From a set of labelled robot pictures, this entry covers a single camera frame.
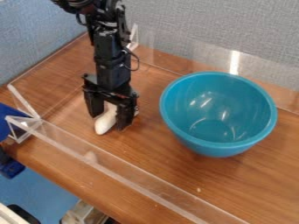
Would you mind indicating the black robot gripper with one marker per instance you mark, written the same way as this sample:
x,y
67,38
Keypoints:
x,y
108,86

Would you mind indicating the white brown-capped toy mushroom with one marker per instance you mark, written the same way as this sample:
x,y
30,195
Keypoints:
x,y
106,120

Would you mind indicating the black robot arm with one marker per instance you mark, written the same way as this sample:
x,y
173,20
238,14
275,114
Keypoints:
x,y
103,16

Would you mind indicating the blue plastic bowl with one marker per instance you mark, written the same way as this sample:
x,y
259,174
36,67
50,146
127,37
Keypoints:
x,y
218,112

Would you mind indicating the blue clamp at table edge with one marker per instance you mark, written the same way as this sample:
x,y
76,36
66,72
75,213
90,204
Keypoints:
x,y
10,166

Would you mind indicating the black white object bottom-left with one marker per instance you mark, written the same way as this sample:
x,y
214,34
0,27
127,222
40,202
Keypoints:
x,y
12,214

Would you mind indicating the clear acrylic barrier wall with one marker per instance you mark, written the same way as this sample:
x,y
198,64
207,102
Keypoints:
x,y
137,173

